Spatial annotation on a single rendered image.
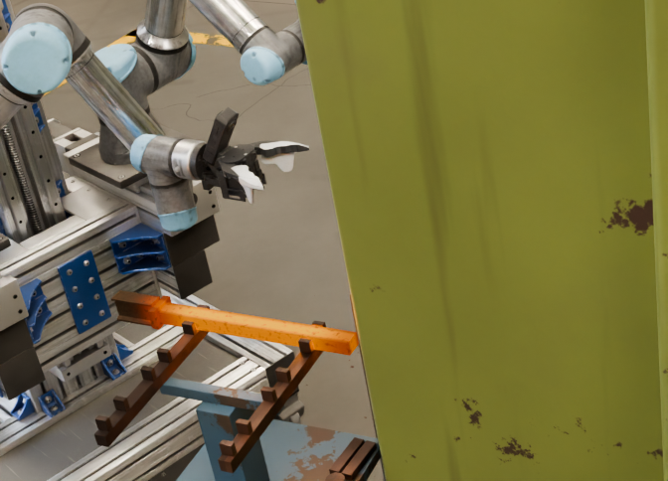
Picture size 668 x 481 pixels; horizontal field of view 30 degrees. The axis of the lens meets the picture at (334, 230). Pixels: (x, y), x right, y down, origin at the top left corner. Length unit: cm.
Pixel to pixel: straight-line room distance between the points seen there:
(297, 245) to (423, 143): 257
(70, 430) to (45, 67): 109
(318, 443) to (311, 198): 218
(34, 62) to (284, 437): 79
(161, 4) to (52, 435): 106
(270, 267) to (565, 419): 242
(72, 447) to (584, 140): 194
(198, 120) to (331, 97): 354
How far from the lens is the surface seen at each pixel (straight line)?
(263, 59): 237
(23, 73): 228
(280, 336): 191
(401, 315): 156
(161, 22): 276
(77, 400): 313
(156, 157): 238
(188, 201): 243
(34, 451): 305
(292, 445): 212
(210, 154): 230
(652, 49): 112
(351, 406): 324
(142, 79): 277
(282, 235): 404
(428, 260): 149
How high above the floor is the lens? 199
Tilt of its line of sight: 30 degrees down
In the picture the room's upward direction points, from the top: 11 degrees counter-clockwise
